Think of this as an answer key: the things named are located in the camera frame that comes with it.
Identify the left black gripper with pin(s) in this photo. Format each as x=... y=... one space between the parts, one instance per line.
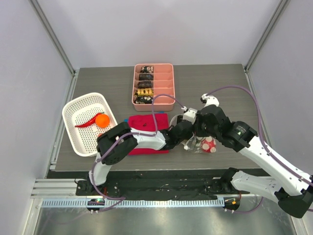
x=190 y=135

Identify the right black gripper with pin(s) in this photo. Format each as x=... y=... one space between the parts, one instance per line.
x=202 y=130

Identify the fake orange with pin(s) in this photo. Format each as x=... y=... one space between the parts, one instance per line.
x=102 y=120

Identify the fake red chili pepper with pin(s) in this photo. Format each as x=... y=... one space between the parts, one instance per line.
x=89 y=122

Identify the clear polka dot zip bag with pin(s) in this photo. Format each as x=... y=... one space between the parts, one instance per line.
x=193 y=144

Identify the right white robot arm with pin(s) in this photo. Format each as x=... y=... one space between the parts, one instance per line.
x=291 y=188

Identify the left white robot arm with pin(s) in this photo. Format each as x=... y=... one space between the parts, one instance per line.
x=114 y=145

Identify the fake red apple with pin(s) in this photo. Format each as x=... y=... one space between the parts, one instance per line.
x=208 y=145

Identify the folded red t-shirt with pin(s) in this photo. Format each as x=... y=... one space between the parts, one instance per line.
x=146 y=123

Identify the rolled black white sock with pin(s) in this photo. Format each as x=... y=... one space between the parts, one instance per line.
x=143 y=100

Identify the rolled yellow patterned sock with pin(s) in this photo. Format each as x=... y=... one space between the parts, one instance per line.
x=144 y=92

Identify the pink divided organizer tray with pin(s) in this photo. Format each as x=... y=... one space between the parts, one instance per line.
x=163 y=86

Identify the rolled dark sock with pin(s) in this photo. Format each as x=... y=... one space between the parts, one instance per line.
x=144 y=85
x=145 y=77

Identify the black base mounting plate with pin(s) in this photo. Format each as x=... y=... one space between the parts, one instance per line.
x=160 y=185

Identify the rolled sock top compartment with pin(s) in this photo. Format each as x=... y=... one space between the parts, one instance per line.
x=147 y=69

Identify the white perforated plastic basket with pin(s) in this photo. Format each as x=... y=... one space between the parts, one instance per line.
x=77 y=115

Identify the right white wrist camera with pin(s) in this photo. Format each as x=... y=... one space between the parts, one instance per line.
x=208 y=100

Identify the white slotted cable duct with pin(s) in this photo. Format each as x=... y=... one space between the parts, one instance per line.
x=97 y=203

